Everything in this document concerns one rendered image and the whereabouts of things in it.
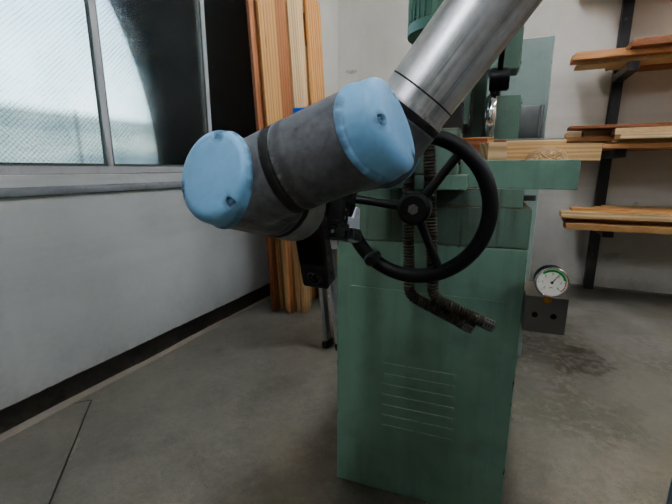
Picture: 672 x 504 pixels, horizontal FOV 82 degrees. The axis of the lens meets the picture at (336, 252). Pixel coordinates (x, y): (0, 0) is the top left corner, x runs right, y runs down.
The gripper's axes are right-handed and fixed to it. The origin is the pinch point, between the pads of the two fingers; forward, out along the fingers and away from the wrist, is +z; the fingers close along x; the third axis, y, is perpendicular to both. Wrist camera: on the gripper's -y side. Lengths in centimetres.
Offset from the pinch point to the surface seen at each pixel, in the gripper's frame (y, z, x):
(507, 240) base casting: 4.5, 27.6, -25.0
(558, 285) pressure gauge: -4.3, 24.5, -35.0
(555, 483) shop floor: -60, 68, -42
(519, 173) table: 18.3, 23.9, -26.3
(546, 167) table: 19.5, 24.0, -31.2
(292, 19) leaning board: 151, 138, 114
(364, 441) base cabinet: -52, 40, 7
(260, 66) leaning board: 104, 109, 112
